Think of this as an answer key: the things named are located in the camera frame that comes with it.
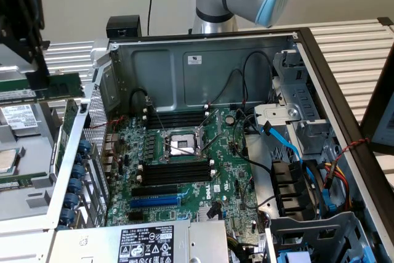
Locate silver power supply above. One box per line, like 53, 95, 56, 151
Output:
46, 219, 230, 263

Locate blue card retention clip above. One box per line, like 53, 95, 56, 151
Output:
76, 139, 92, 156
68, 178, 83, 193
65, 192, 79, 207
72, 163, 86, 179
60, 207, 74, 224

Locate grey parts rack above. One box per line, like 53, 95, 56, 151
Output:
0, 98, 64, 230

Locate long thick black wire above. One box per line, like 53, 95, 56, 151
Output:
232, 111, 275, 173

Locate long black expansion slot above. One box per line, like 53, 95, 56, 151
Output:
131, 184, 179, 198

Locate tall looped black wire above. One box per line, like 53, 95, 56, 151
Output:
241, 51, 275, 105

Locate thin black wire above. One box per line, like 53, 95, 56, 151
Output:
211, 68, 246, 105

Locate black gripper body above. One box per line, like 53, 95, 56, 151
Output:
0, 0, 46, 65

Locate open PC case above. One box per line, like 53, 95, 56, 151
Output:
46, 27, 394, 263

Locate red black twisted wire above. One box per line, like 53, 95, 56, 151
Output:
334, 137, 371, 165
82, 116, 127, 130

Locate blue expansion slot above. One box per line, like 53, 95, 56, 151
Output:
129, 194, 181, 210

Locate silver CPU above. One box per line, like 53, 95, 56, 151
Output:
0, 148, 18, 175

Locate blue plastic tab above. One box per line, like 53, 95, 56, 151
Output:
361, 240, 378, 263

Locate green Dell motherboard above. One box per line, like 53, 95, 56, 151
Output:
106, 107, 269, 247

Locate grey drive cage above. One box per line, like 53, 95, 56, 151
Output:
264, 210, 376, 263

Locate short black expansion slot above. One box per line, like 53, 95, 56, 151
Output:
128, 211, 147, 222

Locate black RAM slot white latches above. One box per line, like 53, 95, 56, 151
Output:
142, 111, 211, 127
142, 105, 211, 119
136, 169, 217, 184
137, 158, 216, 173

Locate short thick black wire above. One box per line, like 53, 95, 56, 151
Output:
129, 87, 150, 119

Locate metal disk bay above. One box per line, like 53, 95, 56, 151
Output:
254, 49, 338, 159

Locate black fan shroud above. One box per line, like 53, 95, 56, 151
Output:
270, 158, 323, 218

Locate black framed monitor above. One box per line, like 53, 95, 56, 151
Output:
359, 46, 394, 192

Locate silver hard disk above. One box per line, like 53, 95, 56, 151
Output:
0, 43, 42, 137

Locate red power wire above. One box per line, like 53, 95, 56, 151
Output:
334, 169, 352, 211

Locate green RAM stick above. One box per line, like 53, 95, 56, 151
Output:
0, 71, 86, 104
0, 172, 47, 190

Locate yellow power wire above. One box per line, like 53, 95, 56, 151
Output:
320, 160, 347, 178

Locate blue flat data wire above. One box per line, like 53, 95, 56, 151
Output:
260, 120, 338, 214

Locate CPU socket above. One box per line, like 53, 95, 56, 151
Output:
159, 125, 211, 164

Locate black box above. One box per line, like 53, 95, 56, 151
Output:
106, 15, 143, 40

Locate thin metal locking lever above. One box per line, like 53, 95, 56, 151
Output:
199, 132, 228, 155
146, 96, 169, 132

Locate green graphics card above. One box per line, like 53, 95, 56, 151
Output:
54, 99, 79, 181

